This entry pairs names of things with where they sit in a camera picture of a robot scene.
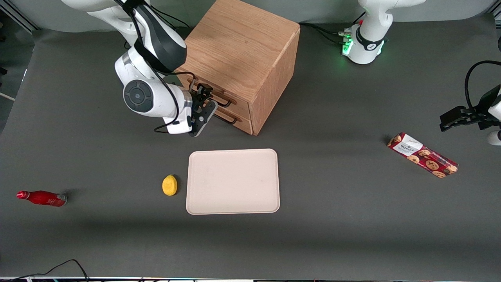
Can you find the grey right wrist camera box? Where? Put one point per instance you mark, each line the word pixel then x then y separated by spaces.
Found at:
pixel 207 114

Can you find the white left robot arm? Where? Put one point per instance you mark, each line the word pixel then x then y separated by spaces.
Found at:
pixel 368 43

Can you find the red bottle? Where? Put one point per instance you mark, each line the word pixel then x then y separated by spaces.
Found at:
pixel 43 198

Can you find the left gripper's body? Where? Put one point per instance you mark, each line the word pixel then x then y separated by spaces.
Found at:
pixel 482 113

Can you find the yellow lemon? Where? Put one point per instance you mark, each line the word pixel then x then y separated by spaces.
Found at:
pixel 170 185

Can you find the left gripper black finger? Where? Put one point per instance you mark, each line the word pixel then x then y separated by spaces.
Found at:
pixel 485 124
pixel 456 117

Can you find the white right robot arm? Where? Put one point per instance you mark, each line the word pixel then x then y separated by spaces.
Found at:
pixel 150 94

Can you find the oak wooden drawer cabinet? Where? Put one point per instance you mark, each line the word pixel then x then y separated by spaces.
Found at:
pixel 238 47

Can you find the white strip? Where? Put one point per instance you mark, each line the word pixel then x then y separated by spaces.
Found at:
pixel 7 96

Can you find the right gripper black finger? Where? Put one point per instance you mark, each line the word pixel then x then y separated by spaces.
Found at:
pixel 203 89
pixel 206 99

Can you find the beige rectangular tray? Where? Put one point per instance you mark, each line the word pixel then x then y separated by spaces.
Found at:
pixel 233 182

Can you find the red tartan cookie box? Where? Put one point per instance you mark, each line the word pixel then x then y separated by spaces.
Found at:
pixel 424 156

